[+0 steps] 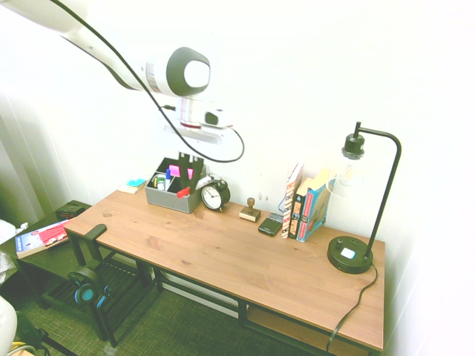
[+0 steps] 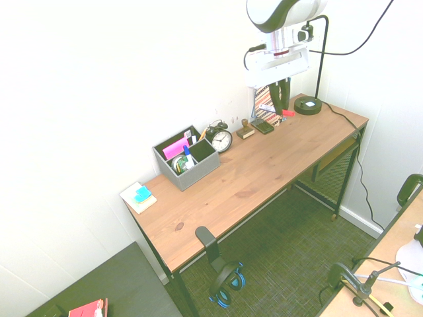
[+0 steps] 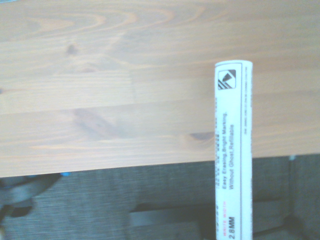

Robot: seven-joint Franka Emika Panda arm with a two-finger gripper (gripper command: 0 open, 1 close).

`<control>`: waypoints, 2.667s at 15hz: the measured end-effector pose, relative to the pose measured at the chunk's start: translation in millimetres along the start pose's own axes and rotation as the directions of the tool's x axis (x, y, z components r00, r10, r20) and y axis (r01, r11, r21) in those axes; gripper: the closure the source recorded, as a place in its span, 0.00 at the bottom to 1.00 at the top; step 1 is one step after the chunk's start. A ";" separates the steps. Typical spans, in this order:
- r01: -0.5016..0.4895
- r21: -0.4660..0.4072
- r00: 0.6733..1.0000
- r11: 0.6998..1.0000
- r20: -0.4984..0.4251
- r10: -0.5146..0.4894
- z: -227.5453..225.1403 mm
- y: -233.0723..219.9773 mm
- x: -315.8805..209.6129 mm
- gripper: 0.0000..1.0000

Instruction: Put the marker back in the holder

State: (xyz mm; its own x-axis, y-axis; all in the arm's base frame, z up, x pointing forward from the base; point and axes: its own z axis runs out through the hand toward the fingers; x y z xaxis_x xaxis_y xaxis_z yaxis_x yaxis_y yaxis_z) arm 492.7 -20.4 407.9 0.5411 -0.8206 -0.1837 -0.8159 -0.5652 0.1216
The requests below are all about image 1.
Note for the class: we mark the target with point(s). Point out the thick blue cover book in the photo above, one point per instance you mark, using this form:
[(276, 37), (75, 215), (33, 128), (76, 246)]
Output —
[(315, 213)]

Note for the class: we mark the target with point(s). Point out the dark side table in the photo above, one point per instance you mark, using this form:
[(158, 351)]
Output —
[(44, 261)]

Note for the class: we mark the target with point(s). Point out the white crumpled cloth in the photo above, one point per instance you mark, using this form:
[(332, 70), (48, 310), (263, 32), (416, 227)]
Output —
[(8, 230)]

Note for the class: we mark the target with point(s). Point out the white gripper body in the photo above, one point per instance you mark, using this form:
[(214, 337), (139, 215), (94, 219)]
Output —
[(193, 148)]

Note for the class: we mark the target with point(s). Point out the black slatted floor rack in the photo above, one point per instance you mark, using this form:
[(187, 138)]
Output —
[(118, 282)]

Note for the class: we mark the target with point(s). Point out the blue sticky note pad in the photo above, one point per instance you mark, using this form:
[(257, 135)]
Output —
[(136, 182)]

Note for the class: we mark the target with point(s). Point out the white marker with red cap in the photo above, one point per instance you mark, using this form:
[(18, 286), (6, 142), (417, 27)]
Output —
[(183, 193)]

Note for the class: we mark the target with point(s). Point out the green white battery pack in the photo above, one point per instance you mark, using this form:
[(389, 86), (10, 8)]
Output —
[(160, 182)]

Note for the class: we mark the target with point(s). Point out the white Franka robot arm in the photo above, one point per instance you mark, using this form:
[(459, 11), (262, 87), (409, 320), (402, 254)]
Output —
[(187, 72)]

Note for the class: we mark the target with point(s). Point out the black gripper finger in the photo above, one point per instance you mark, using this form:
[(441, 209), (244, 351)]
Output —
[(197, 168), (183, 167)]

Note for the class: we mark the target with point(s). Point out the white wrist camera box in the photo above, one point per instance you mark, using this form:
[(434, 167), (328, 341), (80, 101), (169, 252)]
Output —
[(215, 118)]

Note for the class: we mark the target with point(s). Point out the black orange spine book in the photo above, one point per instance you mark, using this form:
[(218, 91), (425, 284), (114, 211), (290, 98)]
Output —
[(297, 217)]

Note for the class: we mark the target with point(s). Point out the blue white marker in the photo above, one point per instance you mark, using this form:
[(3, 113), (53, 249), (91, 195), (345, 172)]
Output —
[(168, 180)]

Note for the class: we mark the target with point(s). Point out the grey fabric desk organizer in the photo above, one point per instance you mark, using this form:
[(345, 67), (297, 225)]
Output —
[(174, 204)]

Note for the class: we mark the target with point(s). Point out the pink sticky notes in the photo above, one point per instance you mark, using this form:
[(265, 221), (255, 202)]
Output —
[(174, 171)]

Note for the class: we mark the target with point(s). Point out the small black box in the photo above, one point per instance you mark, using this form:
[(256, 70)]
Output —
[(69, 210)]

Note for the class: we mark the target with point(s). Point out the wooden desk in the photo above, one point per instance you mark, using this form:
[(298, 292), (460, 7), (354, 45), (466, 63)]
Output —
[(241, 311)]

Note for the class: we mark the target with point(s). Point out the black twin-bell alarm clock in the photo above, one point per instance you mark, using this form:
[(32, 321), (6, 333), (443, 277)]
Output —
[(212, 196)]

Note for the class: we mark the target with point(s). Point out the red white blue book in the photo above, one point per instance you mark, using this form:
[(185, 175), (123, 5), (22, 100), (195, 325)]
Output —
[(41, 239)]

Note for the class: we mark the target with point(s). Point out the black blue headphones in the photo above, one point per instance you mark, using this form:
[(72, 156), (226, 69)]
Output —
[(86, 293)]

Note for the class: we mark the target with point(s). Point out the black headphone hook clamp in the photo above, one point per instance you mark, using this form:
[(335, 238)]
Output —
[(92, 233)]

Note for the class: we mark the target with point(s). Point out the wooden lower desk shelf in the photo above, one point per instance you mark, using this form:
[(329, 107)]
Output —
[(289, 328)]

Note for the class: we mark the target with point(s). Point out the black desk lamp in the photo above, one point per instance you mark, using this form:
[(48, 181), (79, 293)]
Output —
[(349, 260)]

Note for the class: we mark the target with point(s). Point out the black calculator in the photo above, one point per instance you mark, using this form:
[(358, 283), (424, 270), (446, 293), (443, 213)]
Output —
[(270, 225)]

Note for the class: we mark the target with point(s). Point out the wooden rubber stamp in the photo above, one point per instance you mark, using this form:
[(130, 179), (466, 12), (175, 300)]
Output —
[(250, 213)]

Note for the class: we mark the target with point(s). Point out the yellow sticky note pad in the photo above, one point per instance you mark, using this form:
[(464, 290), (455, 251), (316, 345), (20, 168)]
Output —
[(128, 190)]

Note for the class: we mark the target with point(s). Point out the white red patterned book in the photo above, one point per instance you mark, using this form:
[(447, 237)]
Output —
[(290, 200)]

